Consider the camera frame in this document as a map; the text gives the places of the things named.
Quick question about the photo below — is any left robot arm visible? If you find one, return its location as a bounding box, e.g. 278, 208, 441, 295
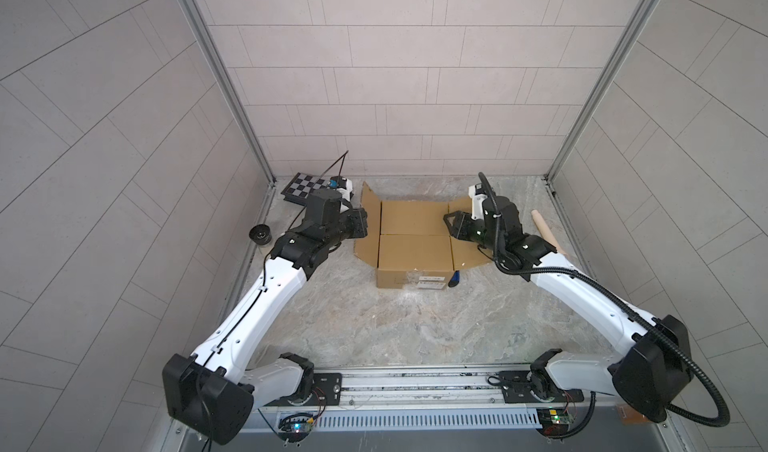
162, 179, 367, 450

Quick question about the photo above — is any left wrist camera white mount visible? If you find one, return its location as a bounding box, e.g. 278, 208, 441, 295
328, 176, 353, 212

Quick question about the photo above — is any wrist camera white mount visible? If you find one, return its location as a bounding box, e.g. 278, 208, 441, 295
468, 184, 487, 220
328, 176, 353, 212

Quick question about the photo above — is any left green circuit board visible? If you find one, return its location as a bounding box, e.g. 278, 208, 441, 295
277, 412, 318, 443

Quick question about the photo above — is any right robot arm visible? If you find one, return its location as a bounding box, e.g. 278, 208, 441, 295
444, 188, 703, 423

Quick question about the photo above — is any right green circuit board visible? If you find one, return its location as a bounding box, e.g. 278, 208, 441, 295
536, 408, 573, 437

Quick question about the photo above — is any corner aluminium post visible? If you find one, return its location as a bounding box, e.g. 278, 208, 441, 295
177, 0, 276, 188
545, 0, 660, 185

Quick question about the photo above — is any green circuit board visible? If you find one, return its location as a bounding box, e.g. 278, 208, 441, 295
277, 412, 318, 443
536, 408, 573, 437

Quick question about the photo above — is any wooden rolling pin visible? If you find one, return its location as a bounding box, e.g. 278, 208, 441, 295
531, 210, 565, 255

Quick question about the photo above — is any blue utility knife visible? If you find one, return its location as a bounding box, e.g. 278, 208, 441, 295
448, 271, 460, 288

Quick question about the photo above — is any black white chessboard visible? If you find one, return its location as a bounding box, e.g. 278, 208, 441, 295
281, 173, 330, 206

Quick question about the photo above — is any right corner aluminium post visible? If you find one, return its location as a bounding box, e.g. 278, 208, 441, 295
545, 0, 660, 185

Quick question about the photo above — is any aluminium front rail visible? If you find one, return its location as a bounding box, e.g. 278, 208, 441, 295
152, 364, 691, 452

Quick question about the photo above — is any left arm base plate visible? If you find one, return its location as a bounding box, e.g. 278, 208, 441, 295
275, 373, 343, 407

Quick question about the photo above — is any black corrugated cable conduit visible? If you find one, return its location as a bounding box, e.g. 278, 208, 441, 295
477, 172, 732, 428

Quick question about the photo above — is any left corner aluminium post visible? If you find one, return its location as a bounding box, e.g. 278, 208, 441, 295
177, 0, 276, 188

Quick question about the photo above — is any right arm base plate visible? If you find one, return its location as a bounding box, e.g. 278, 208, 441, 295
486, 370, 585, 404

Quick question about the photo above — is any brown jar black lid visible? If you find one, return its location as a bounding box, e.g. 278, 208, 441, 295
616, 404, 648, 425

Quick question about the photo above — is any glass jar black lid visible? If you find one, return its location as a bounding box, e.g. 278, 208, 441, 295
248, 224, 273, 247

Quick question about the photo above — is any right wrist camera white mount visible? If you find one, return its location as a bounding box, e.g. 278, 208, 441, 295
468, 184, 487, 220

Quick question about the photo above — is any brown cardboard express box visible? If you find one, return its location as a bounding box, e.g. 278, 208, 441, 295
354, 184, 490, 290

